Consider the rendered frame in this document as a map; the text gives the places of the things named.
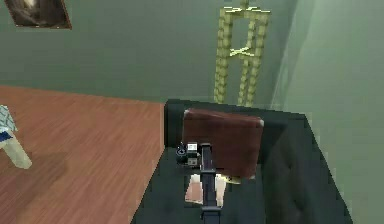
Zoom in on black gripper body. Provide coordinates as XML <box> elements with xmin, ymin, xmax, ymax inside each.
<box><xmin>175</xmin><ymin>142</ymin><xmax>189</xmax><ymax>164</ymax></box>

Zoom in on dark framed wall picture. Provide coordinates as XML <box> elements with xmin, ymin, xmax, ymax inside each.
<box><xmin>3</xmin><ymin>0</ymin><xmax>73</xmax><ymax>30</ymax></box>

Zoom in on pale pink book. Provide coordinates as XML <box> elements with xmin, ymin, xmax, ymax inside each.
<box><xmin>184</xmin><ymin>173</ymin><xmax>228</xmax><ymax>208</ymax></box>

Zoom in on yellow wooden easel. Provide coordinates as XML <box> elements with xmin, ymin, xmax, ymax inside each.
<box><xmin>213</xmin><ymin>0</ymin><xmax>272</xmax><ymax>108</ymax></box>

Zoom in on dark green sofa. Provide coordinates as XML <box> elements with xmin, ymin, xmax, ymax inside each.
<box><xmin>130</xmin><ymin>98</ymin><xmax>354</xmax><ymax>224</ymax></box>

